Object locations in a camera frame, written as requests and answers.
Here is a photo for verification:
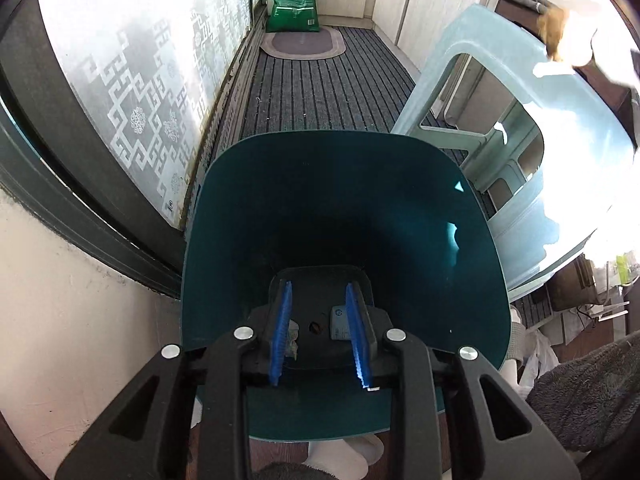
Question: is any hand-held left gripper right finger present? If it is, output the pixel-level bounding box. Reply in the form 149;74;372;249
345;282;583;480

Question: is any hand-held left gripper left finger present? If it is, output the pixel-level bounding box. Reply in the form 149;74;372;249
55;280;301;480

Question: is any teal plastic trash bin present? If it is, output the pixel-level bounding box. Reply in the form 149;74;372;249
180;130;512;443

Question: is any crumpled white wrapper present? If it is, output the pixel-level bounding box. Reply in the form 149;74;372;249
284;321;302;362

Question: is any small grey packet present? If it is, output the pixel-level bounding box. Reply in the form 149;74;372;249
329;306;352;341

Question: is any white plastic bag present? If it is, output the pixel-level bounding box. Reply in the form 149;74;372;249
520;327;561;387

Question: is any cardboard box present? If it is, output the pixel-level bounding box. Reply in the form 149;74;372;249
547;254;607;312

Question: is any grey fuzzy clothing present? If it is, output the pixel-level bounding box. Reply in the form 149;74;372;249
525;330;640;453

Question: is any striped grey floor carpet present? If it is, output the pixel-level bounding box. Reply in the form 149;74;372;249
192;25;496;211

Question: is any oval grey door mat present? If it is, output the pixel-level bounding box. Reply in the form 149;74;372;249
259;29;347;59

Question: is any frosted patterned glass door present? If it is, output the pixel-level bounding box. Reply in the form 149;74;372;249
36;0;266;233

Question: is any light blue plastic stool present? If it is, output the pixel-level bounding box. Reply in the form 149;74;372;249
391;2;640;303

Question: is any brown crumpled paper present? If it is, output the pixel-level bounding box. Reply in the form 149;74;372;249
537;5;570;61

